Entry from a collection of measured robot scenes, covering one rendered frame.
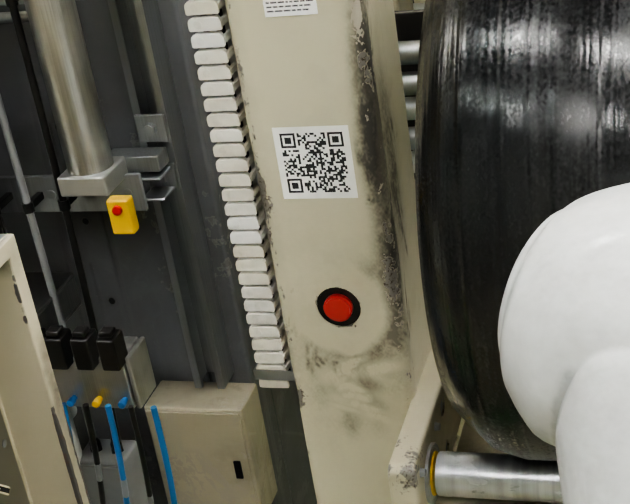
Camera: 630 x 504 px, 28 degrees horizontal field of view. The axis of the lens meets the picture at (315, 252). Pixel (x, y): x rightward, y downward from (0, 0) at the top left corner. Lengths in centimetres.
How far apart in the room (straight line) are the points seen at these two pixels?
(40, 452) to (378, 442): 38
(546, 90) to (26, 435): 54
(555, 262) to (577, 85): 46
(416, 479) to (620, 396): 74
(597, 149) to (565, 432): 47
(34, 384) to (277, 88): 35
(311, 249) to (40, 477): 34
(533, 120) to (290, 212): 34
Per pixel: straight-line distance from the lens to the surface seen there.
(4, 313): 109
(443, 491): 127
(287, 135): 119
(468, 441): 149
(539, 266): 53
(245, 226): 126
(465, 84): 99
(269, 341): 133
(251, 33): 117
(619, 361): 50
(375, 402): 132
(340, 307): 126
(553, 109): 97
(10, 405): 114
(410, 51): 157
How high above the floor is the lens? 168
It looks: 27 degrees down
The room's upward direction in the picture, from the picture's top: 9 degrees counter-clockwise
